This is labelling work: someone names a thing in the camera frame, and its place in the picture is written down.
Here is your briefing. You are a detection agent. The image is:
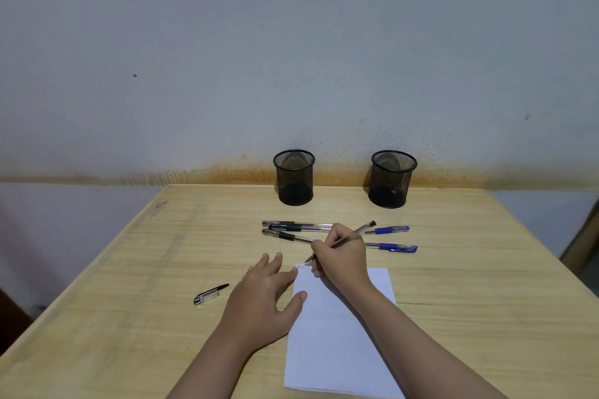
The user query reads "wooden furniture piece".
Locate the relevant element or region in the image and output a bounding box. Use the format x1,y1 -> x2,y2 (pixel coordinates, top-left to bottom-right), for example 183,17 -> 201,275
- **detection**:
560,198 -> 599,275

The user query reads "person's left hand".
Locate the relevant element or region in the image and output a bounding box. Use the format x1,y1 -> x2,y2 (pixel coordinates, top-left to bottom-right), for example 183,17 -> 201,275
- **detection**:
219,252 -> 308,354

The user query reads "black capped gel pen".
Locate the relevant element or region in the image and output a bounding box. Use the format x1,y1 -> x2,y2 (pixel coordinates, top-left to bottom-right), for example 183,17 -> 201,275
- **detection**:
261,220 -> 334,229

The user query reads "blue capped gel pen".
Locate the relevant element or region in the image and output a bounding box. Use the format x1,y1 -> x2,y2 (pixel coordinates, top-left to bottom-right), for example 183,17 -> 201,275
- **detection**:
261,228 -> 418,254
269,225 -> 411,236

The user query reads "dark furniture piece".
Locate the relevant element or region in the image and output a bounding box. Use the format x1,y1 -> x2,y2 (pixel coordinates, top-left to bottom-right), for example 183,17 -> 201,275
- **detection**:
0,286 -> 34,357

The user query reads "black clear pen cap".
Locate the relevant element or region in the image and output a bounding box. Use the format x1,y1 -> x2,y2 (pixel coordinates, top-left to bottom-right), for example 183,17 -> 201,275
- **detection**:
193,284 -> 230,306

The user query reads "clear black pen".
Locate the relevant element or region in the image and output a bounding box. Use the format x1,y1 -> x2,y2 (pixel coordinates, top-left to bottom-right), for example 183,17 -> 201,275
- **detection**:
304,220 -> 377,264

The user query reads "person's right hand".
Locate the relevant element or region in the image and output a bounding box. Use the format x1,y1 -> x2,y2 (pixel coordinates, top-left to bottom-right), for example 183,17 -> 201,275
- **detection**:
311,223 -> 376,295

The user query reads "person's left forearm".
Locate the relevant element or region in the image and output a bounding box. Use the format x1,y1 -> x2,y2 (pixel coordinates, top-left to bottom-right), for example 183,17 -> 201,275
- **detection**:
166,329 -> 264,399

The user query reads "person's right forearm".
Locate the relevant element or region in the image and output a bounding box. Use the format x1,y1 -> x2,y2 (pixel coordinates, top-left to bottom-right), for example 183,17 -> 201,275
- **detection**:
346,281 -> 509,399

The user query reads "white paper sheet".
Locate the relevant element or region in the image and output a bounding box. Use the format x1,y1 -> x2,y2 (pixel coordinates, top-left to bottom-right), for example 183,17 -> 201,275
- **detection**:
283,264 -> 406,399

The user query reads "black mesh pen cup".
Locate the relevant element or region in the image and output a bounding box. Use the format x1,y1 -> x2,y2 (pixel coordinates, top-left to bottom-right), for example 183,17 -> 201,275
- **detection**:
368,150 -> 418,209
273,149 -> 316,207

